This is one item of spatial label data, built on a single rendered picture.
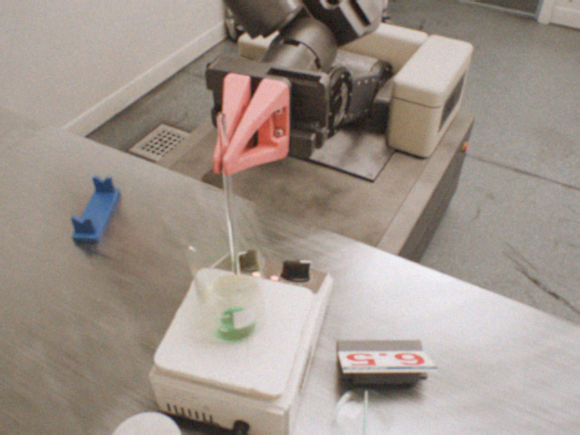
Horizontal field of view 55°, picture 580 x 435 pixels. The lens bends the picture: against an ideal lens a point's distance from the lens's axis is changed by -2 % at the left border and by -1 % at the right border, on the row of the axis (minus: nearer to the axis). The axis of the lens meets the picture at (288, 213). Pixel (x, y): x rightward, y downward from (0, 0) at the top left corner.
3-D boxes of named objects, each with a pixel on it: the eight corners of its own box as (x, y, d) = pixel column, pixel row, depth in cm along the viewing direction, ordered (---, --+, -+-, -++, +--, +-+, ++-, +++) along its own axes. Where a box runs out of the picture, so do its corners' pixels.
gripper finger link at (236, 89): (278, 140, 37) (322, 74, 43) (181, 120, 39) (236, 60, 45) (280, 217, 42) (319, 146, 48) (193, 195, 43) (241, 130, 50)
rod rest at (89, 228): (98, 191, 79) (91, 171, 76) (121, 192, 79) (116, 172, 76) (72, 242, 71) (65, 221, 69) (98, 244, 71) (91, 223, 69)
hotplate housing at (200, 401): (227, 266, 68) (222, 218, 63) (333, 289, 66) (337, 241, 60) (148, 436, 52) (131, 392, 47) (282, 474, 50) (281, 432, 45)
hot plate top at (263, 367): (201, 270, 57) (200, 265, 57) (315, 294, 55) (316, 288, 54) (150, 370, 49) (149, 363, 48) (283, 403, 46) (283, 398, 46)
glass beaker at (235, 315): (279, 305, 53) (278, 243, 48) (250, 359, 49) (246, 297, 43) (213, 284, 55) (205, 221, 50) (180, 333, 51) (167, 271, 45)
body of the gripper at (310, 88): (323, 85, 43) (349, 43, 48) (201, 63, 45) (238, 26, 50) (320, 154, 47) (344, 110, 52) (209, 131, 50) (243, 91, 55)
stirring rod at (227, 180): (236, 295, 52) (217, 110, 39) (243, 296, 52) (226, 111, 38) (235, 300, 52) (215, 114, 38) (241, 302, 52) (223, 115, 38)
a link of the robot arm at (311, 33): (352, 52, 55) (307, 77, 58) (311, -9, 52) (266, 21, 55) (331, 86, 50) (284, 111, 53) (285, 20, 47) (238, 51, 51)
